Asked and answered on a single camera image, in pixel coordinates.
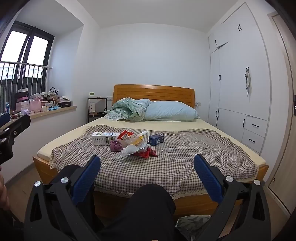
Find white milk carton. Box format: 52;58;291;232
91;132;121;146

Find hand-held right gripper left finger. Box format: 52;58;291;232
23;155;109;241

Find cream mattress sheet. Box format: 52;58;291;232
37;116;266;167

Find green floral blanket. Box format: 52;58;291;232
105;97;151;123

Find metal window railing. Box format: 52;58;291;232
0;61;52;114

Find wooden bed frame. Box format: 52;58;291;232
32;84;270;219

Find person's right leg black trousers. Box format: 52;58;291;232
96;184;177;241

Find grey item hanging on handle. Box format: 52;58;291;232
244;67;252;96

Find clear plastic wrap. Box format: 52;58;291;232
120;131;149;156

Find light blue pillow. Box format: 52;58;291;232
143;100;200;121

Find white built-in wardrobe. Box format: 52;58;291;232
207;1;272;156

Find wooden window sill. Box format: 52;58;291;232
10;105;77;121

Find red and white snack packet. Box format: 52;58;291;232
118;130;134;141

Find pile of boxes and cosmetics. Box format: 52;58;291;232
15;87;71;116

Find person's left hand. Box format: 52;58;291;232
0;173;10;209

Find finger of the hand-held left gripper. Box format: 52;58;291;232
0;113;11;127
0;115;31;142

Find pale green leaf-print plastic bag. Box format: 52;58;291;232
175;215;212;241

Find red torn wrapper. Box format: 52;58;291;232
133;148;159;159

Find small blue box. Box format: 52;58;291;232
148;134;165;146

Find purple cloth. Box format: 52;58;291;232
109;140;123;152

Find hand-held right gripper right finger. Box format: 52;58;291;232
193;153;272;241

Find brown checkered cloth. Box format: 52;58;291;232
50;125;258;200

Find black metal nightstand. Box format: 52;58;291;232
87;97;109;123

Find yellow snack packet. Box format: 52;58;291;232
129;134;145;145

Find black framed window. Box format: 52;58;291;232
0;20;55;80

